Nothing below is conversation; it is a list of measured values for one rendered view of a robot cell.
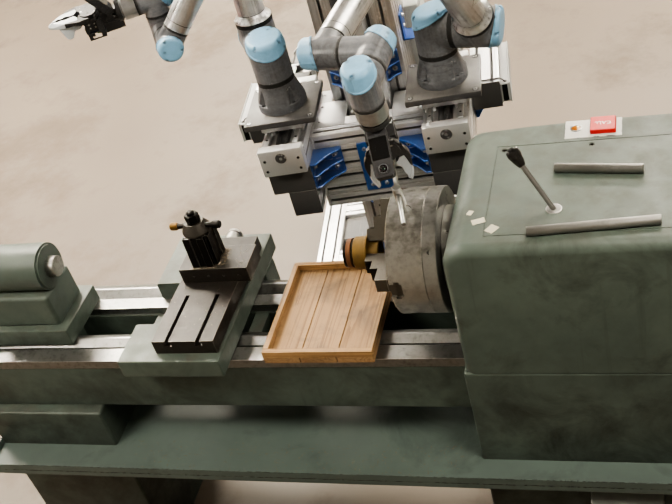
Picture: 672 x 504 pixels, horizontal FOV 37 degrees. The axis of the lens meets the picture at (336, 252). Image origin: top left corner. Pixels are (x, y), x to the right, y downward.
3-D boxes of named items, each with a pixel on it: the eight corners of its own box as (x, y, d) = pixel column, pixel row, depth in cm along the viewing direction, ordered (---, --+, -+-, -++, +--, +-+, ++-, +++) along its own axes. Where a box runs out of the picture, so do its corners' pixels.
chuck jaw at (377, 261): (409, 250, 248) (400, 281, 239) (412, 265, 251) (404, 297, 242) (366, 251, 252) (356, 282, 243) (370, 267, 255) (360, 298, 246)
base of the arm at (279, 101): (263, 93, 317) (254, 66, 311) (309, 86, 314) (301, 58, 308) (256, 119, 305) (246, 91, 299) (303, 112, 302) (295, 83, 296)
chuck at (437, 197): (466, 236, 270) (443, 158, 246) (456, 336, 252) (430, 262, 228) (453, 237, 271) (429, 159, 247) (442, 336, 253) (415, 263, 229)
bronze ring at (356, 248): (380, 225, 255) (346, 227, 258) (373, 249, 248) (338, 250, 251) (388, 253, 261) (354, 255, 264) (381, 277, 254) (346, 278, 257)
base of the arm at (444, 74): (418, 68, 306) (412, 39, 300) (468, 60, 302) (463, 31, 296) (416, 94, 294) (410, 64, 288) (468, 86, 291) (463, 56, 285)
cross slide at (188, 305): (262, 247, 295) (257, 235, 292) (217, 353, 263) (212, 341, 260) (205, 250, 300) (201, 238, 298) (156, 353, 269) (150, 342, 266)
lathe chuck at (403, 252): (453, 237, 271) (429, 159, 247) (442, 336, 253) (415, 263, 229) (421, 238, 274) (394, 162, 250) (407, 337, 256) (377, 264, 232)
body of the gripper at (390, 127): (399, 133, 235) (387, 96, 226) (404, 159, 229) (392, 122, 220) (367, 142, 236) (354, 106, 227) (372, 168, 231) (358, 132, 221)
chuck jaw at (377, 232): (414, 236, 254) (410, 189, 252) (409, 239, 249) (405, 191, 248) (372, 238, 257) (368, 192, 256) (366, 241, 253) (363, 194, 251)
